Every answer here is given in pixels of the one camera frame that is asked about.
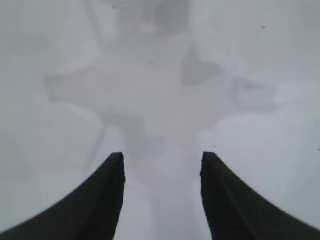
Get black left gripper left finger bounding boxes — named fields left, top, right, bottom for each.
left=0, top=151, right=126, bottom=240

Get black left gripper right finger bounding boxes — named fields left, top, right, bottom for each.
left=199, top=151, right=320, bottom=240

